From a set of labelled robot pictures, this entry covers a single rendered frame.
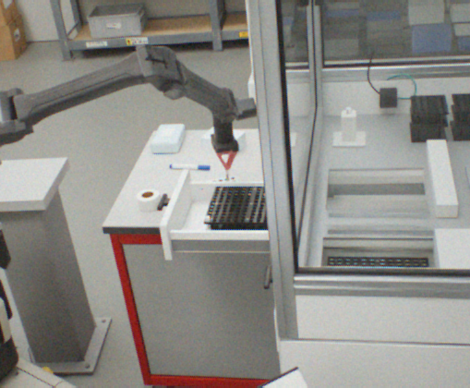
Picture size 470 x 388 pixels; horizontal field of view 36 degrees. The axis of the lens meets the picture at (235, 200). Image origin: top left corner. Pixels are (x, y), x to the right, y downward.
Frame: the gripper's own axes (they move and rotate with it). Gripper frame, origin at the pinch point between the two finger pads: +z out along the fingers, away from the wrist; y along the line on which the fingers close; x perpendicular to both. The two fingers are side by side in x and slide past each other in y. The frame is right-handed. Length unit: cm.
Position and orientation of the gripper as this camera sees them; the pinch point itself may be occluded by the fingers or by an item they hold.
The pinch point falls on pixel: (226, 166)
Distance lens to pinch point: 217.1
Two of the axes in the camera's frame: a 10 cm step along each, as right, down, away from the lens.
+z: 0.8, 8.5, 5.2
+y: -2.4, -4.9, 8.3
